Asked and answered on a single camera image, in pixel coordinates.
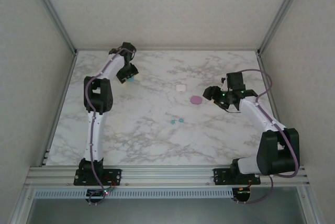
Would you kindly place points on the aluminium lower frame post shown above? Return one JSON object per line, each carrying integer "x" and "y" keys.
{"x": 21, "y": 208}
{"x": 308, "y": 208}

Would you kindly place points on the aluminium table side rail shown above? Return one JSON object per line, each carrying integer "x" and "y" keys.
{"x": 263, "y": 64}
{"x": 66, "y": 85}

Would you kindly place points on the black electronics module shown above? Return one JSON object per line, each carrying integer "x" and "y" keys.
{"x": 243, "y": 194}
{"x": 95, "y": 194}

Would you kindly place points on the teal earbud charging case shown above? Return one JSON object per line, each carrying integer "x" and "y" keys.
{"x": 131, "y": 79}

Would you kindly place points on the aluminium corner frame post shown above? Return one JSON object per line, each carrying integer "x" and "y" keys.
{"x": 281, "y": 12}
{"x": 53, "y": 12}

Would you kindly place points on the white earbud charging case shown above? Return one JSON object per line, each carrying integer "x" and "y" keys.
{"x": 180, "y": 88}

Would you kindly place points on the aluminium table back rail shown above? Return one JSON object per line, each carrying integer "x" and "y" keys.
{"x": 91, "y": 49}

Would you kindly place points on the pink earbud charging case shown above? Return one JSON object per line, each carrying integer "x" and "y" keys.
{"x": 196, "y": 100}

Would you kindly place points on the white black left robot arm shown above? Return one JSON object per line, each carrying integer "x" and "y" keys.
{"x": 94, "y": 135}

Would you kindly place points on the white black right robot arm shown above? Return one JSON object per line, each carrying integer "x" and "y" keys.
{"x": 257, "y": 115}

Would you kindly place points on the aluminium front mounting rail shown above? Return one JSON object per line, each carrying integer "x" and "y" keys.
{"x": 167, "y": 175}

